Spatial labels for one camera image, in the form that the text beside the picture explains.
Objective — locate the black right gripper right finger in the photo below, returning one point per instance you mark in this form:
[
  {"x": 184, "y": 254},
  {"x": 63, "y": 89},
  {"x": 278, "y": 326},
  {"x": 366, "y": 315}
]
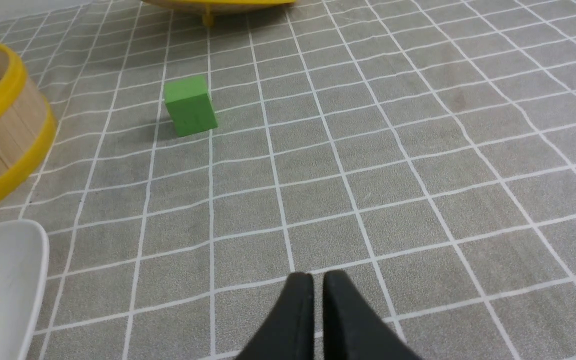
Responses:
[{"x": 352, "y": 330}]

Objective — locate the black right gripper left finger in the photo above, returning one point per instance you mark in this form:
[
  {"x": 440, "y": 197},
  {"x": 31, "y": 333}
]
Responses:
[{"x": 288, "y": 330}]

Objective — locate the white square plate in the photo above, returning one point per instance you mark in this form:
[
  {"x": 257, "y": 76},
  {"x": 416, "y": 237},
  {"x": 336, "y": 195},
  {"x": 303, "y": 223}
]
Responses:
[{"x": 24, "y": 257}]

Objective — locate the grey checked tablecloth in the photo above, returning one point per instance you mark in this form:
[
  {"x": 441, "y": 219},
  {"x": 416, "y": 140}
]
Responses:
[{"x": 425, "y": 147}]

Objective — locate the green cube block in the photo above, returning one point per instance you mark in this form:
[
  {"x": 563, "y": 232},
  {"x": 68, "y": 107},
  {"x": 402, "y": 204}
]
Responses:
[{"x": 189, "y": 105}]

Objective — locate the yellow-rimmed bamboo steamer lid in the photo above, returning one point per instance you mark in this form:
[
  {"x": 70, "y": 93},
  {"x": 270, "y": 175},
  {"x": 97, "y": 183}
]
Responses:
[{"x": 208, "y": 9}]

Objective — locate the bamboo steamer basket yellow rim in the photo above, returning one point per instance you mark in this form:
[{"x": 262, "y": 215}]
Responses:
[{"x": 27, "y": 123}]

